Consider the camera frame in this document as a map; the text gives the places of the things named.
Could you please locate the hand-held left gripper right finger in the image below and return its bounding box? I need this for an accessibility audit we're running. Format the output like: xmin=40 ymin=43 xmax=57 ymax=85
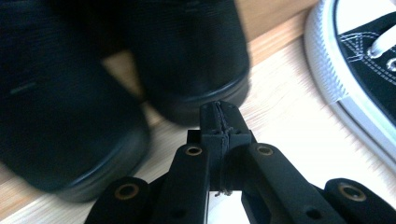
xmin=221 ymin=102 xmax=257 ymax=191

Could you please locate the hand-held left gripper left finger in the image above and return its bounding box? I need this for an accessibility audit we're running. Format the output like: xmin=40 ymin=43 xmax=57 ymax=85
xmin=187 ymin=100 xmax=225 ymax=191

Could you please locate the black knit shoe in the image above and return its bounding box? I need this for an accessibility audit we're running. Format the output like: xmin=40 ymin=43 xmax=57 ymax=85
xmin=101 ymin=0 xmax=252 ymax=128
xmin=0 ymin=0 xmax=152 ymax=203

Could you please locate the black white canvas sneaker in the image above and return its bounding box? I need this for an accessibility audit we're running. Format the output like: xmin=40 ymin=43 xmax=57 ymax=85
xmin=303 ymin=0 xmax=396 ymax=175

